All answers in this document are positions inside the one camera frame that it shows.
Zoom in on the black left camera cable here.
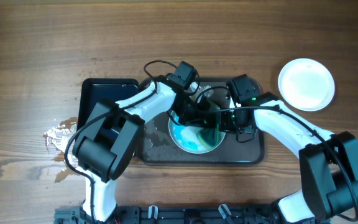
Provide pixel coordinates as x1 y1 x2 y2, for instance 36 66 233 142
63 60 200 223

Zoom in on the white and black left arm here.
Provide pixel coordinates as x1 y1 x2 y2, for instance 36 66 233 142
67 62 220 223

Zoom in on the green and yellow sponge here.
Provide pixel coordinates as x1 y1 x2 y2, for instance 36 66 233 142
196 128 219 149

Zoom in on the small black water tray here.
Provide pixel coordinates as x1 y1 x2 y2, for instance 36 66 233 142
76 77 140 158

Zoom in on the large brown serving tray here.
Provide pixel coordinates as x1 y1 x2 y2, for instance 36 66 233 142
136 113 265 166

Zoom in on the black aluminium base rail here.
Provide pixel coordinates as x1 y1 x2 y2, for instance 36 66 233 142
53 203 331 224

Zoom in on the white plate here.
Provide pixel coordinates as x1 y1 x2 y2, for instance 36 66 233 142
168 111 226 154
278 58 335 111

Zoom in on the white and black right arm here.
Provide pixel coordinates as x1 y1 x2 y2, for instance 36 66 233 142
221 75 358 223

